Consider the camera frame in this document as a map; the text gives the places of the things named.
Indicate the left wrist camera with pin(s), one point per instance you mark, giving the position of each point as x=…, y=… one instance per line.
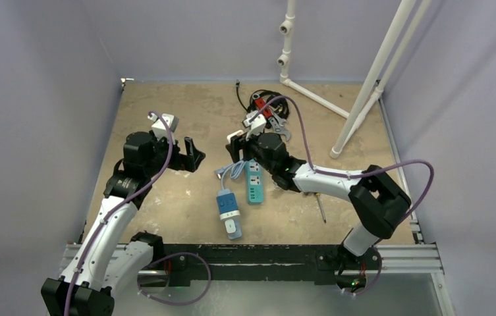
x=164, y=125

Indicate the yellow black screwdriver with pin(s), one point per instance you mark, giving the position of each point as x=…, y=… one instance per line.
x=321, y=207

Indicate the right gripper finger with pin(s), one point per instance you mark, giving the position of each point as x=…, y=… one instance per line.
x=249, y=148
x=234, y=150

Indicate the white pvc pipe frame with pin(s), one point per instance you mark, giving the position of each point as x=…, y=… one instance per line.
x=355, y=41

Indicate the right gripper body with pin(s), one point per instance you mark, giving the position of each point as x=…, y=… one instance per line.
x=238, y=143

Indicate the red adjustable wrench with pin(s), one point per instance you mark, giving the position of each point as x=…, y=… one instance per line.
x=274, y=120

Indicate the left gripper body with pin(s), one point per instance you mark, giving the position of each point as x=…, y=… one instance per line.
x=161, y=153

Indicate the blue power strip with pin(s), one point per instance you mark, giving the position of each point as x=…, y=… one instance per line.
x=228, y=209

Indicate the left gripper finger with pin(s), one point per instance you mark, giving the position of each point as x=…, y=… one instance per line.
x=176, y=149
x=193, y=157

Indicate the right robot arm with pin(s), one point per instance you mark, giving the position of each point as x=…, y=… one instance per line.
x=379, y=202

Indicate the white plug adapter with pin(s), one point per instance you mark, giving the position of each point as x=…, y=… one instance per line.
x=234, y=135

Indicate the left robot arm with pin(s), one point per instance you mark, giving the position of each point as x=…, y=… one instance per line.
x=93, y=279

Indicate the white charger plug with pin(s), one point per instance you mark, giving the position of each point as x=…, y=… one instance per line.
x=232, y=226

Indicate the teal power strip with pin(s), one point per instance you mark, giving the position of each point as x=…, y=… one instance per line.
x=254, y=185

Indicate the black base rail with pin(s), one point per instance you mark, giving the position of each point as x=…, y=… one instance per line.
x=325, y=264

